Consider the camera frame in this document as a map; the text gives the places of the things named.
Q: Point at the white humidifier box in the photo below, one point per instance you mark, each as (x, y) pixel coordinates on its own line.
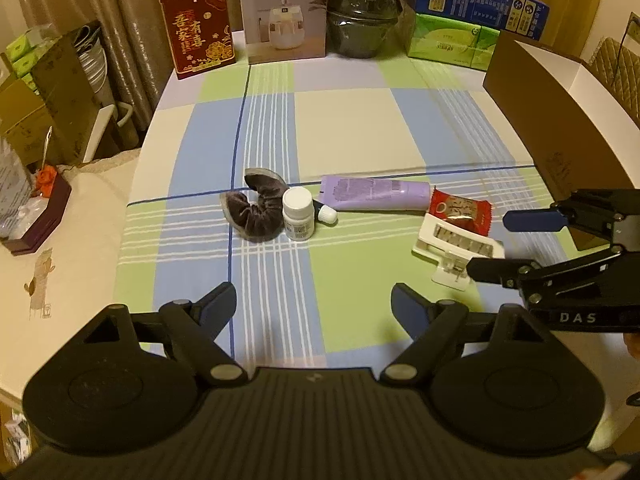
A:
(280, 15)

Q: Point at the brown storage box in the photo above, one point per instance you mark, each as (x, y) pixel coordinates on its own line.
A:
(545, 125)

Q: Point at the beige curtain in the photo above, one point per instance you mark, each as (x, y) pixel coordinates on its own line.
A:
(125, 10)

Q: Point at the blue carton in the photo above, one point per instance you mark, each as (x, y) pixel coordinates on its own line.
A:
(470, 0)

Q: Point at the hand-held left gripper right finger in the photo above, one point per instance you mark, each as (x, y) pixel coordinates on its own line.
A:
(410, 310)

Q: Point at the cream desktop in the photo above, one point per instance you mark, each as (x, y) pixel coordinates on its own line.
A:
(75, 270)

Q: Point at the purple tube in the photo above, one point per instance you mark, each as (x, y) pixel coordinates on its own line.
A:
(370, 192)

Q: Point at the red snack packet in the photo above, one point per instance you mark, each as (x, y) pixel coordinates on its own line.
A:
(460, 210)

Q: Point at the white hair clip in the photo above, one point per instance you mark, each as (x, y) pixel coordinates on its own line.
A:
(450, 245)

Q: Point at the stack of bowls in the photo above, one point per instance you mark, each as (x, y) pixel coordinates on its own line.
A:
(92, 65)

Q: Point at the white plastic stand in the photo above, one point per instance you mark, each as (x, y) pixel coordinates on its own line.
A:
(100, 130)

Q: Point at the checked tablecloth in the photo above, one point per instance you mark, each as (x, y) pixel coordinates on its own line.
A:
(350, 125)

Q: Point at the small orange object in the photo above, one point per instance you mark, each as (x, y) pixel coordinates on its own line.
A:
(47, 177)

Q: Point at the dark brown cardboard box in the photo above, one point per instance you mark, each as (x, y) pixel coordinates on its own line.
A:
(65, 100)

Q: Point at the white pill bottle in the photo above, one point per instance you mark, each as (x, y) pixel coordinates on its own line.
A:
(298, 220)

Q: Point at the red gold-printed box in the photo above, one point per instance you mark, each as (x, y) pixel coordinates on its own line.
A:
(197, 30)

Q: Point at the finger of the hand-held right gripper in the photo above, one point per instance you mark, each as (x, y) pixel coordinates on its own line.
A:
(530, 221)
(500, 270)

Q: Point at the dark green lip gel tube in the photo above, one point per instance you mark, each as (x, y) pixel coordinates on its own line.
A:
(327, 214)

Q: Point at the green tissue packets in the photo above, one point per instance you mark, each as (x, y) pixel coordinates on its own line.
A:
(22, 52)

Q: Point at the dark wrapped jar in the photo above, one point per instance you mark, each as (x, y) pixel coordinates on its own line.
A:
(362, 20)

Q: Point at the green tissue pack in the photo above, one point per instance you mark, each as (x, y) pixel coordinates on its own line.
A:
(445, 42)

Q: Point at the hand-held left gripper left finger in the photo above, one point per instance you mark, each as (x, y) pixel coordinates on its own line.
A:
(217, 305)

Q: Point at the clear plastic bag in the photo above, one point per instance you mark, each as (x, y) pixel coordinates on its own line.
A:
(12, 190)

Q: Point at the dark red wooden tray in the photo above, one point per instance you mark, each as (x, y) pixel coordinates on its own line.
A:
(45, 220)

